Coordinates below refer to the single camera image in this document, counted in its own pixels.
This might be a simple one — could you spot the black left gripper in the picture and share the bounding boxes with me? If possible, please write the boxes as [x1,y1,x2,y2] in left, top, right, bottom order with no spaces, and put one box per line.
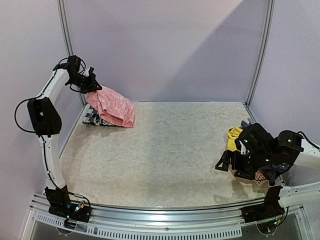
[68,72,102,94]

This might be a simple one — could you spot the pink garment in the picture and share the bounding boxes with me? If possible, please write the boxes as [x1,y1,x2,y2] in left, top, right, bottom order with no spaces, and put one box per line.
[86,86,136,128]

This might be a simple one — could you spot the black white checkered shirt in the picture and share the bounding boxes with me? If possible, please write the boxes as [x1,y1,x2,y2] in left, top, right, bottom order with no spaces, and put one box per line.
[82,105,115,127]

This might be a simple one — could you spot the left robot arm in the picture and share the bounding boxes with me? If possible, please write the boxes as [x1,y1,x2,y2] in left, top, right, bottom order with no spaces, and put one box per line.
[27,55,102,196]

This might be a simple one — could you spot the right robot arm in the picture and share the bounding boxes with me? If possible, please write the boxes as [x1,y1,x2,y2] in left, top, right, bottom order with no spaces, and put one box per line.
[215,123,320,218]

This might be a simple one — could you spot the pink laundry basket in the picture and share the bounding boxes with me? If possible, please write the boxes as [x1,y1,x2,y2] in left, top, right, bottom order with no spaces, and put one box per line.
[254,170,269,188]

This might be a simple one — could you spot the yellow garment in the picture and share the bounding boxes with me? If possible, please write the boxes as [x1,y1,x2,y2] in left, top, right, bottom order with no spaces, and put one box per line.
[226,127,243,152]

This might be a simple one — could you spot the navy blue garment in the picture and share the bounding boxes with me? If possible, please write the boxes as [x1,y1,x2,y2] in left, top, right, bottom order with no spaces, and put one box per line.
[237,120,290,186]

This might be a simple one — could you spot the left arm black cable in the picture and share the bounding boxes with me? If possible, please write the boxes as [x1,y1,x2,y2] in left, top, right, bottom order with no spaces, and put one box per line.
[13,56,87,135]

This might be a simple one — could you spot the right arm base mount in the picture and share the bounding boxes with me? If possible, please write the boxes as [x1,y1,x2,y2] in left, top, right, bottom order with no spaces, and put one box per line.
[240,185,285,223]

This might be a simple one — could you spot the aluminium front rail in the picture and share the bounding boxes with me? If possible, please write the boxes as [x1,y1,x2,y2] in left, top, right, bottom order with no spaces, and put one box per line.
[22,196,311,240]

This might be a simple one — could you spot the left corner wall post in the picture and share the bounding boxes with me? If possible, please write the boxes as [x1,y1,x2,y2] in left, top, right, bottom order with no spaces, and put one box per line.
[57,0,88,107]

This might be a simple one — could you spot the corner wall post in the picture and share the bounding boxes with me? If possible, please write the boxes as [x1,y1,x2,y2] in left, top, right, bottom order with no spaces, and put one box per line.
[57,0,88,107]
[244,0,275,109]

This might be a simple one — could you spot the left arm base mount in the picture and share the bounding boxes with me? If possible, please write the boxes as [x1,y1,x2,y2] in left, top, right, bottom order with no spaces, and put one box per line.
[44,185,92,223]

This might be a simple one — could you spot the right corner wall post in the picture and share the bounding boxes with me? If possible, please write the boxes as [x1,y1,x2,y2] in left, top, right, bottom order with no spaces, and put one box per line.
[244,0,275,109]

